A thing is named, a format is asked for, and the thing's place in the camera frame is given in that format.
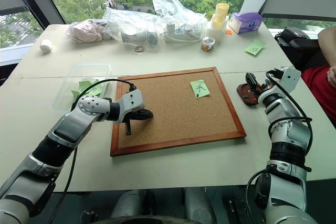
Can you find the white power strip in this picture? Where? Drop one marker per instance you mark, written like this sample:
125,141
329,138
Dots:
181,33

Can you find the wood-framed cork board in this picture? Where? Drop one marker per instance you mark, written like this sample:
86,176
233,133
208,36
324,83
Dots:
170,119

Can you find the black bag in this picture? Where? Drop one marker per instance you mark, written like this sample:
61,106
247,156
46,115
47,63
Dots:
299,43

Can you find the clear plastic box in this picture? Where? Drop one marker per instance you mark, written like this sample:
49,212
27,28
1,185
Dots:
78,77

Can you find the small orange object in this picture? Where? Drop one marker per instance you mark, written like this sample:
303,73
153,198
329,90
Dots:
229,32

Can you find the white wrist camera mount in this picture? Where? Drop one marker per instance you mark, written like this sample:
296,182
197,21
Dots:
289,77
132,100

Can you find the white tape roll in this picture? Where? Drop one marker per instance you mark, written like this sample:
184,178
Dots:
45,46

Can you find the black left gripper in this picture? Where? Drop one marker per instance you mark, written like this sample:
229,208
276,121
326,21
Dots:
133,116

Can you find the green note with black scribble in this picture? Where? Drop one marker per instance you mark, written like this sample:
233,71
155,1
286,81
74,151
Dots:
200,87

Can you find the small jar of coloured pins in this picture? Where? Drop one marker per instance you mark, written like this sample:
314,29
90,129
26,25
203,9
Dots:
208,44

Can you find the dark rounded robot torso rim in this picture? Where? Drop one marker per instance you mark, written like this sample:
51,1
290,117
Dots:
147,220

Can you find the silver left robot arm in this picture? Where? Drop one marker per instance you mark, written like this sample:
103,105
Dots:
78,119

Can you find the large clear plastic bag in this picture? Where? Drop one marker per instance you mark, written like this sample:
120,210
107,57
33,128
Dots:
173,6

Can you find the red-brown wooden tray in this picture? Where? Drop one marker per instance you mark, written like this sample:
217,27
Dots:
246,98

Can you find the stacked pale yellow cups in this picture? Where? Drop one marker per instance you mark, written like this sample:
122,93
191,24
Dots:
220,16

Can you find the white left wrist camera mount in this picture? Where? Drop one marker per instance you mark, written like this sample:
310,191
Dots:
132,100

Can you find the green note with small marks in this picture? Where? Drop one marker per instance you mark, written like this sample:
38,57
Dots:
255,47

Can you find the purple tissue box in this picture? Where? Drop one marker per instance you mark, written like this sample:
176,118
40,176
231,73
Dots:
245,23

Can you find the grey rounded robot leg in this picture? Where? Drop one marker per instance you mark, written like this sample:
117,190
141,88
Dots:
128,204
199,204

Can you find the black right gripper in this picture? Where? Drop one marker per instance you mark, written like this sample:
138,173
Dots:
265,89

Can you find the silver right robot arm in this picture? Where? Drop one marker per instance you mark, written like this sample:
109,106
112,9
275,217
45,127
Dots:
287,155

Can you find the white square container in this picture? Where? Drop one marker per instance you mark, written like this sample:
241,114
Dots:
215,33

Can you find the person in red shirt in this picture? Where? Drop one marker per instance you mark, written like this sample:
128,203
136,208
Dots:
324,90

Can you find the plastic bag with grey parts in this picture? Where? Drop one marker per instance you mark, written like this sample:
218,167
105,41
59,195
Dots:
134,28

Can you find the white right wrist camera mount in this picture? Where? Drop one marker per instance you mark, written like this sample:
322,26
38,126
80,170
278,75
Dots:
289,77

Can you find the plastic bag with pink contents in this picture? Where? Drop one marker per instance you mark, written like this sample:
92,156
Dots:
85,31

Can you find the green notes pile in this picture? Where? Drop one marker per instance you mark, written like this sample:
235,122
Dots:
85,87

